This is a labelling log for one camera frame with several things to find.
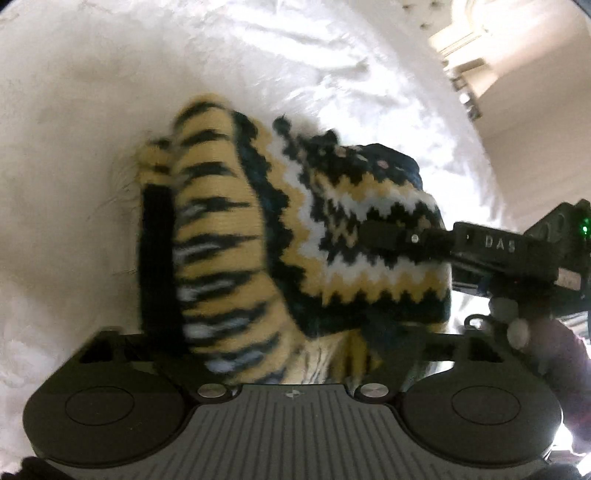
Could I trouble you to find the cream nightstand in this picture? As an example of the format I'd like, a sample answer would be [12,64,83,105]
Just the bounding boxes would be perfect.
[429,18,491,121]

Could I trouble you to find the person's right forearm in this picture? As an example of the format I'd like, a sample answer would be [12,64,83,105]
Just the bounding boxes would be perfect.
[526,316,591,459]

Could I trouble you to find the white floral embroidered bedspread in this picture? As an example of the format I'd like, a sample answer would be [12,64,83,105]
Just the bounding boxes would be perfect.
[0,0,506,462]

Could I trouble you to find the person's right hand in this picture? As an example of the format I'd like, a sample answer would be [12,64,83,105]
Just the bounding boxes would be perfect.
[487,295,533,352]

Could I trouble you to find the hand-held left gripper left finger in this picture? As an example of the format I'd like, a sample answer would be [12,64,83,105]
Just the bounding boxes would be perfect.
[76,327,232,398]

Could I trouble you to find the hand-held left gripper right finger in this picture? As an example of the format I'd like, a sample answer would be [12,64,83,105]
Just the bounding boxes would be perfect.
[355,314,511,398]

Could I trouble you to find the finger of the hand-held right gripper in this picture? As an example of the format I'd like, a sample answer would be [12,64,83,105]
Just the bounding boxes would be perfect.
[359,220,458,260]

